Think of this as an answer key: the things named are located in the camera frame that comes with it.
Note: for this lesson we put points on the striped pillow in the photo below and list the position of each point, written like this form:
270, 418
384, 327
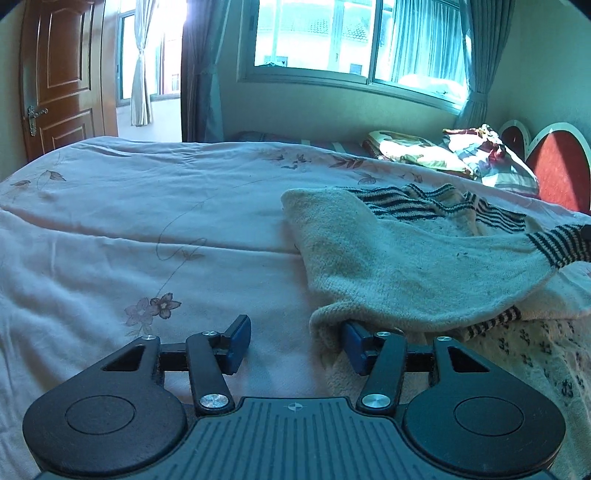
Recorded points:
512, 175

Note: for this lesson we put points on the dark grey curtain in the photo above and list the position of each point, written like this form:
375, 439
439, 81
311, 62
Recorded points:
486, 26

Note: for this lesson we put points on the colourful crumpled clothes pile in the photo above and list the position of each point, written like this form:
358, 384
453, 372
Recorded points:
478, 145

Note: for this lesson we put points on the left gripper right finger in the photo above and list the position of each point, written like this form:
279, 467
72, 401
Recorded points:
383, 358

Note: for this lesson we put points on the cream knit striped sweater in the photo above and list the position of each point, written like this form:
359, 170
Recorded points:
448, 262

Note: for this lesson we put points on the red white heart headboard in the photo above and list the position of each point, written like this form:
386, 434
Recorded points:
559, 156

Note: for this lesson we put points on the pink floral bed sheet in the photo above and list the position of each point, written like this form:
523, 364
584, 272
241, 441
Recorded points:
108, 240

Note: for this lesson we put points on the white tied balcony curtain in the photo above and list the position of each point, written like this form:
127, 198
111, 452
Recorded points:
140, 109

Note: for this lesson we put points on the window with grey frame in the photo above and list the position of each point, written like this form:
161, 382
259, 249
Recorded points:
407, 49

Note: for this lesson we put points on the dark curtain by door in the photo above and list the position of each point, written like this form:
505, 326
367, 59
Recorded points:
200, 92

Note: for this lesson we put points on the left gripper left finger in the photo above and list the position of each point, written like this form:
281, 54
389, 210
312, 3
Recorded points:
207, 357

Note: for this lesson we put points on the brown wooden door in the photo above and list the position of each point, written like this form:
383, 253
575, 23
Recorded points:
67, 65

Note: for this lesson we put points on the metal door handle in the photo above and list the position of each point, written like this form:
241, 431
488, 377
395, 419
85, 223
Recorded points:
32, 114

